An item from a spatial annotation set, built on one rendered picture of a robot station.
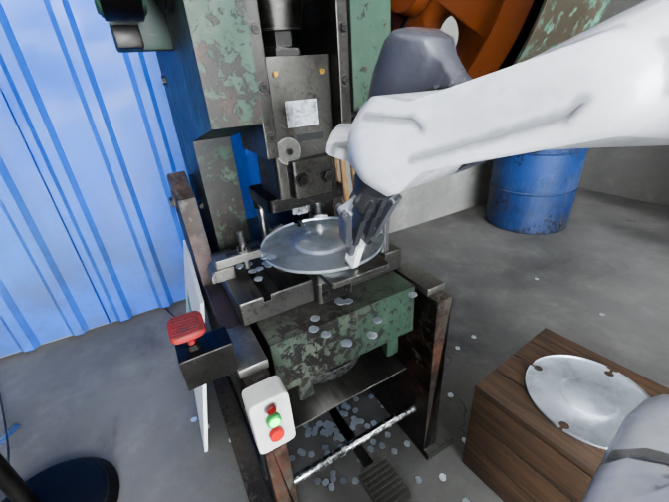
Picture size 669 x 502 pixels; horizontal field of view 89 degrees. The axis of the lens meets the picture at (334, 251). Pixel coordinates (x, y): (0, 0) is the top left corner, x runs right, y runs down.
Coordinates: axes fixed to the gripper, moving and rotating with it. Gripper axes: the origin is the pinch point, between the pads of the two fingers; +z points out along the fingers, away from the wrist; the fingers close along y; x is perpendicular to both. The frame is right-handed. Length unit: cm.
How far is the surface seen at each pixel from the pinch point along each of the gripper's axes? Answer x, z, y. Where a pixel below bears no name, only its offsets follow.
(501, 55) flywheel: 11.0, -30.8, 33.0
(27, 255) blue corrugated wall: 116, 89, -86
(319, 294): 3.2, 17.0, -4.0
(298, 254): 10.0, 8.7, -6.8
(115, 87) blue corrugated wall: 141, 29, -29
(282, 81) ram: 30.3, -20.0, -2.8
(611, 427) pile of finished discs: -53, 27, 46
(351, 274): -2.8, 3.0, -1.8
